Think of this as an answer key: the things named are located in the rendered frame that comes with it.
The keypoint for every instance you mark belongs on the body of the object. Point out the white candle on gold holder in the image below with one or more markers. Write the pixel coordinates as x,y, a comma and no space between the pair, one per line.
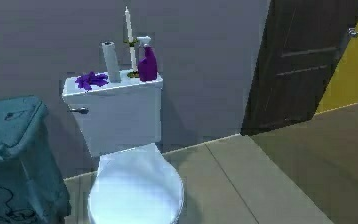
130,40

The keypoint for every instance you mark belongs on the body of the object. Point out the purple cloth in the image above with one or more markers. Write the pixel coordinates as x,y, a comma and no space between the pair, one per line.
91,80

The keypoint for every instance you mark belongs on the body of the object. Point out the grey paper towel roll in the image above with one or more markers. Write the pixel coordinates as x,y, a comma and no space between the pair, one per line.
111,63

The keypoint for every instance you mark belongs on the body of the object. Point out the teal trash can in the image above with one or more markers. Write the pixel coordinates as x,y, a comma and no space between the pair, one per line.
17,160

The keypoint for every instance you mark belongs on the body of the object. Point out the dark brown room door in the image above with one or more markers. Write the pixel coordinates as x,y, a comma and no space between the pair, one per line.
293,63

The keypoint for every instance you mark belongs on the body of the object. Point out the purple spray bottle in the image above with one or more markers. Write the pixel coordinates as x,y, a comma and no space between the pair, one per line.
148,65

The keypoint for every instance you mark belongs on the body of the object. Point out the white toilet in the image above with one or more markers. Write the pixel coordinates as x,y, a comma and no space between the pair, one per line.
123,113

